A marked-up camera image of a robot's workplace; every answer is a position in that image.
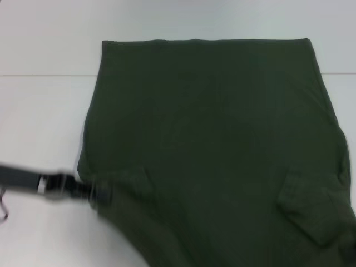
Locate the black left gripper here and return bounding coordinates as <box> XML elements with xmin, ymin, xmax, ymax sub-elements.
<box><xmin>0</xmin><ymin>164</ymin><xmax>112</xmax><ymax>205</ymax></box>

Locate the dark green t-shirt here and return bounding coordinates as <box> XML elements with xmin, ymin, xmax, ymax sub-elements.
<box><xmin>76</xmin><ymin>38</ymin><xmax>356</xmax><ymax>267</ymax></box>

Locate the left arm cable with plug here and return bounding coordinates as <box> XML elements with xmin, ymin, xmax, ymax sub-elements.
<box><xmin>0</xmin><ymin>189</ymin><xmax>9</xmax><ymax>223</ymax></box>

